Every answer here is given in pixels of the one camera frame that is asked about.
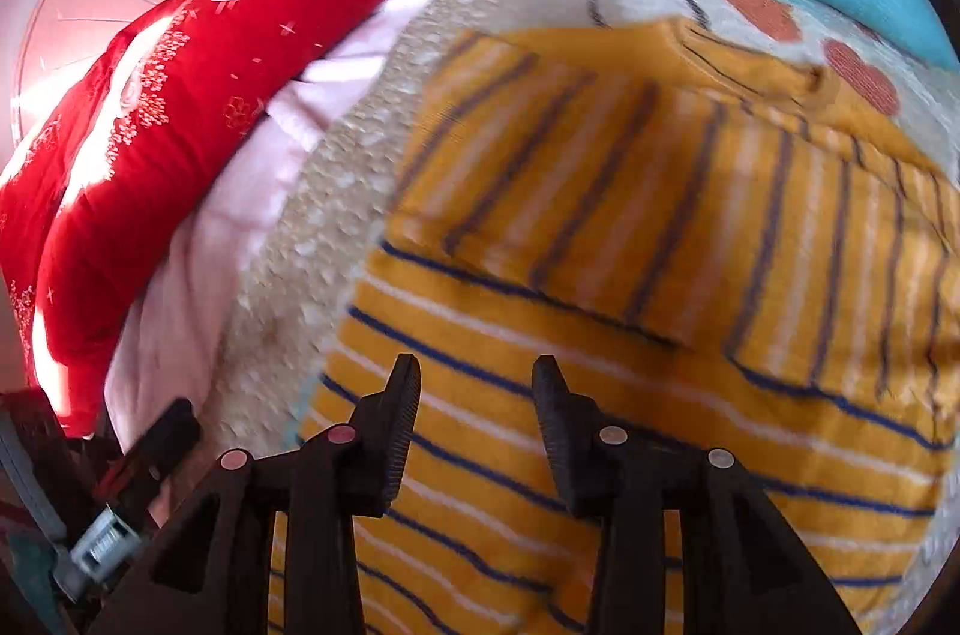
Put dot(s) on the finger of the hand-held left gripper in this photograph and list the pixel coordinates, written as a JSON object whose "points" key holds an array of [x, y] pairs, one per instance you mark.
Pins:
{"points": [[161, 447]]}

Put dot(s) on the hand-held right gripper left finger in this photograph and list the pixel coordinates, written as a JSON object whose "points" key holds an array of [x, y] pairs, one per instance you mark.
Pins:
{"points": [[397, 432]]}

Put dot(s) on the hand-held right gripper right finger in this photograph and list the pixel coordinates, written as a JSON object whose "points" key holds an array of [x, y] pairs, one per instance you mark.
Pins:
{"points": [[553, 432]]}

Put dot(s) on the yellow striped shirt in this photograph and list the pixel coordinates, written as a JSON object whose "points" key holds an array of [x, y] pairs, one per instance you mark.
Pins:
{"points": [[645, 335]]}

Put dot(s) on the printed textured blanket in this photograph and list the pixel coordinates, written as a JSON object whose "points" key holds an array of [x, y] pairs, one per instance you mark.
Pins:
{"points": [[337, 215]]}

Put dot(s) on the pink bed sheet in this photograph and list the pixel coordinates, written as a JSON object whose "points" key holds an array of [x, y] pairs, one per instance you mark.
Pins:
{"points": [[225, 215]]}

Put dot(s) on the red quilt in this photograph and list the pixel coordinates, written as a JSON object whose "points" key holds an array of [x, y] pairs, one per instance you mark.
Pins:
{"points": [[172, 102]]}

